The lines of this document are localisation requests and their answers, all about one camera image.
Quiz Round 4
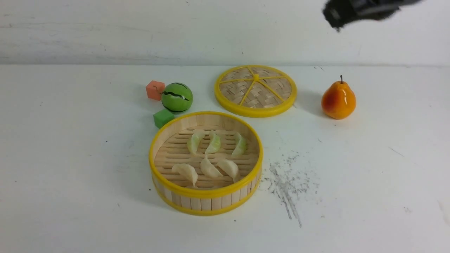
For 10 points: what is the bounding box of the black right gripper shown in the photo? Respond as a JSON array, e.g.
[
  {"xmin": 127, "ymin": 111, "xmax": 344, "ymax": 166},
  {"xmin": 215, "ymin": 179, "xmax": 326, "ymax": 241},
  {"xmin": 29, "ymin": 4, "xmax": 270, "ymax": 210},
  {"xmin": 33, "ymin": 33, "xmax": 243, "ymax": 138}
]
[{"xmin": 322, "ymin": 0, "xmax": 421, "ymax": 32}]

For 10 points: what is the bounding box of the green dumpling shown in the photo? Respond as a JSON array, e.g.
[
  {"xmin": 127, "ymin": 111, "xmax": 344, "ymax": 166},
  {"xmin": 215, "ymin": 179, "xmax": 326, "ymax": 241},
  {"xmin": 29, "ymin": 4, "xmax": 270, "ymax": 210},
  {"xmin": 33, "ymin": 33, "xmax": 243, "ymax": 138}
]
[
  {"xmin": 186, "ymin": 131, "xmax": 206, "ymax": 156},
  {"xmin": 205, "ymin": 131, "xmax": 221, "ymax": 155},
  {"xmin": 231, "ymin": 132, "xmax": 247, "ymax": 157}
]

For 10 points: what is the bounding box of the white dumpling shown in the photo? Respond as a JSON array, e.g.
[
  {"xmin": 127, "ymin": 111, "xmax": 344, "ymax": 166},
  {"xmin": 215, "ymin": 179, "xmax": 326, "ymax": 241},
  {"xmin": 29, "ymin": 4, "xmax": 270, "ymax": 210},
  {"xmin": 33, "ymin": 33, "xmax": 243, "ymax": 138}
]
[
  {"xmin": 172, "ymin": 163, "xmax": 198, "ymax": 188},
  {"xmin": 217, "ymin": 159, "xmax": 241, "ymax": 183},
  {"xmin": 200, "ymin": 155, "xmax": 223, "ymax": 178}
]

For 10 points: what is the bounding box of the woven steamer lid yellow rim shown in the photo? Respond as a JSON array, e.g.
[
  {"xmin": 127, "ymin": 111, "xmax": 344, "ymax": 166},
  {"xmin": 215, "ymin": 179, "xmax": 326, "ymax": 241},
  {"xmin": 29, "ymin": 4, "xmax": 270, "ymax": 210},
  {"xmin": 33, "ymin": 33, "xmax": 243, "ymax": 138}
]
[{"xmin": 214, "ymin": 65, "xmax": 297, "ymax": 117}]

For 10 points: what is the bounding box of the bamboo steamer tray yellow rim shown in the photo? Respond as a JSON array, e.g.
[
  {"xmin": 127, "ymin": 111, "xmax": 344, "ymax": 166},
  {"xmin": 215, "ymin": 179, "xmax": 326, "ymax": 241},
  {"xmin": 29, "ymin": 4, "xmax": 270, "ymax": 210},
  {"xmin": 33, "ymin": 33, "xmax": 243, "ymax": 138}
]
[{"xmin": 148, "ymin": 111, "xmax": 263, "ymax": 216}]

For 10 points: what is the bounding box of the orange toy pear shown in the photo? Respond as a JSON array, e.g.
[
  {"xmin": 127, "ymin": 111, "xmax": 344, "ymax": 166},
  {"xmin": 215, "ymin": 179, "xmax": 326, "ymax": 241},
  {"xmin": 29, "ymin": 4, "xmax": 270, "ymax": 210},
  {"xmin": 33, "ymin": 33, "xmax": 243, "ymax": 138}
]
[{"xmin": 321, "ymin": 75, "xmax": 356, "ymax": 120}]

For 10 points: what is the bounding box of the green toy watermelon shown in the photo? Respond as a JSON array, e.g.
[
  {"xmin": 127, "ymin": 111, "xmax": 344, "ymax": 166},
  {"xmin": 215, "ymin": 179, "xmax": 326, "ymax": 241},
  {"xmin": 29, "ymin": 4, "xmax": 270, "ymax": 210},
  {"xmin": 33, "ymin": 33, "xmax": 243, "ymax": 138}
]
[{"xmin": 161, "ymin": 82, "xmax": 193, "ymax": 114}]

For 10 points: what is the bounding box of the orange cube block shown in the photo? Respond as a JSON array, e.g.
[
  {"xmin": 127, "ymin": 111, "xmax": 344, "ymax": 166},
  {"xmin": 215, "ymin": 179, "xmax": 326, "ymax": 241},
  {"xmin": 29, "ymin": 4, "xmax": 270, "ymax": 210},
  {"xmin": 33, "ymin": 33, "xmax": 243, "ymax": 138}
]
[{"xmin": 146, "ymin": 80, "xmax": 166, "ymax": 101}]

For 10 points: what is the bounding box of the green cube block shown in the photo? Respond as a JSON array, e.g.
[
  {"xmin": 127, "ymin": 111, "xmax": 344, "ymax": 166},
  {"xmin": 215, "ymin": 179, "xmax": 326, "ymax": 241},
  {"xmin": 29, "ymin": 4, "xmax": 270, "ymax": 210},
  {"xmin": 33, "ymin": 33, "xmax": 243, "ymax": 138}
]
[{"xmin": 153, "ymin": 108, "xmax": 175, "ymax": 129}]

